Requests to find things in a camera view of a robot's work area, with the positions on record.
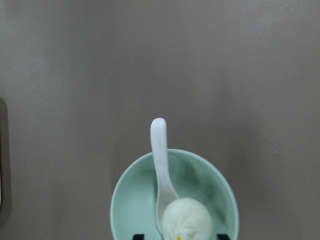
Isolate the light green bowl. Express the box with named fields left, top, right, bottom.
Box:
left=110, top=149, right=240, bottom=240

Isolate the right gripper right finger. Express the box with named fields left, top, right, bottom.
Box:
left=216, top=234, right=230, bottom=240

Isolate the white ceramic spoon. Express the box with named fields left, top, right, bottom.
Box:
left=150, top=117, right=178, bottom=233

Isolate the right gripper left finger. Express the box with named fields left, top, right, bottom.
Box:
left=133, top=234, right=145, bottom=240

